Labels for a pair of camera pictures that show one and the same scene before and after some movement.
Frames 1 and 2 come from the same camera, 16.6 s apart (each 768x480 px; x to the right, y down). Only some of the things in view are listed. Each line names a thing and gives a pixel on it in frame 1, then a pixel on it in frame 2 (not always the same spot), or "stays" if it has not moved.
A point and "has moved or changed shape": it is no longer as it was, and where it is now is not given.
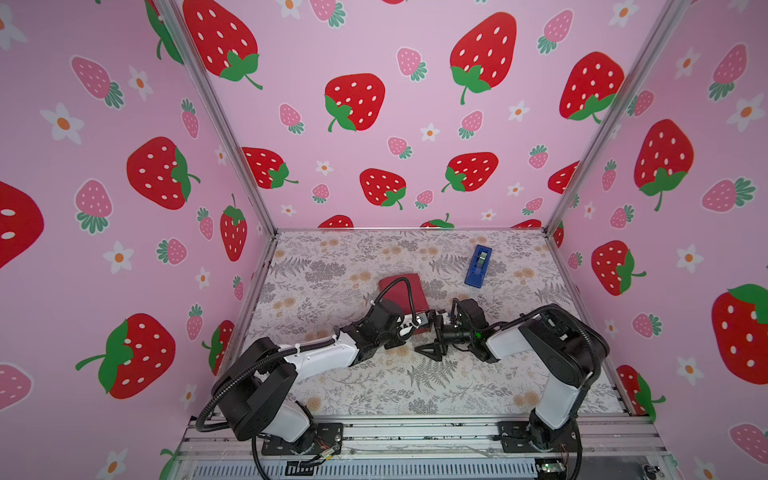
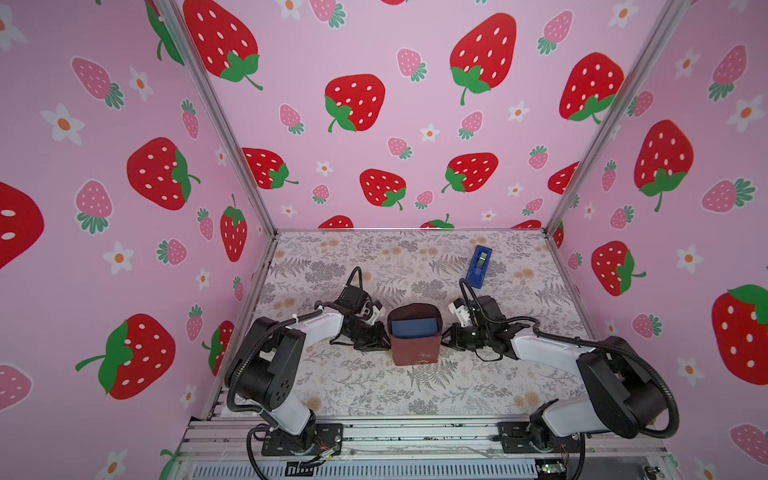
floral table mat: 316,282 stays
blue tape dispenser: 478,266 stays
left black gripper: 398,341 -> 376,340
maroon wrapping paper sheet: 399,291 has moved or changed shape
